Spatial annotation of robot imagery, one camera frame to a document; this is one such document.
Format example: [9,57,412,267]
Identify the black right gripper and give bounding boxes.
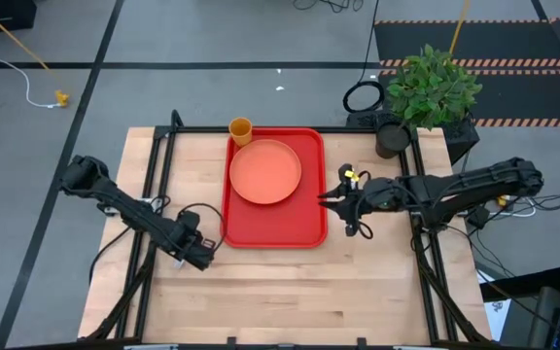
[317,163,376,238]

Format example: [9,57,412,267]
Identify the orange round plate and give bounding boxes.
[228,138,303,206]

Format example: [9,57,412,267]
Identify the yellow-orange cup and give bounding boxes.
[227,117,254,148]

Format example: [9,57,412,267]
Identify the red plastic tray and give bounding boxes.
[220,126,330,250]

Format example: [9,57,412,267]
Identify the black plant pot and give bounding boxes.
[375,122,412,159]

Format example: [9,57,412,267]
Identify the green leafy plant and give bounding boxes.
[385,43,483,132]

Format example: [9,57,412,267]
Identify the white paper sheet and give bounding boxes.
[482,299,510,342]

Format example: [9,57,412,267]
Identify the black hazard-striped floor mat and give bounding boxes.
[374,17,560,128]

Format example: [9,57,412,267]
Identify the black coiled cable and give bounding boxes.
[341,0,386,114]

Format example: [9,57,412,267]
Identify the black metal table frame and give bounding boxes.
[85,109,493,350]

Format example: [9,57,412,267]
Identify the black tangled floor cables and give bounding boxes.
[292,0,365,14]

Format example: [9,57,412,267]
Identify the yellow cable with connector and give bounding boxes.
[0,0,71,108]

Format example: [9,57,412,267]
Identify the yellow hanging cable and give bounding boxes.
[448,0,472,55]

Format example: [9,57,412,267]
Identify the cable bundle with yellow plug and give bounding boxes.
[473,188,560,220]

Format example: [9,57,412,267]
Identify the white floor cable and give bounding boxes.
[0,0,62,109]

